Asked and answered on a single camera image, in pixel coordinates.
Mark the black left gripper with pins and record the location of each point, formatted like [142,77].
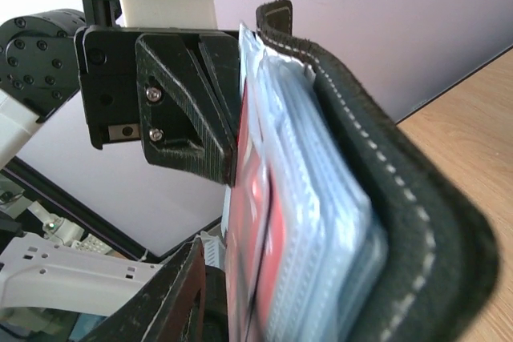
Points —
[154,78]

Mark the black leather card holder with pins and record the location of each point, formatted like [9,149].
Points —
[377,244]

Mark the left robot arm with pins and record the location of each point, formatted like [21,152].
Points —
[39,74]

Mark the red VIP card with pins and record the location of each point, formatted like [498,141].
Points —
[252,262]

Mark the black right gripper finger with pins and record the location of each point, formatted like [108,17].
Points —
[169,307]

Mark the black frame post left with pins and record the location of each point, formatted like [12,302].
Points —
[144,214]

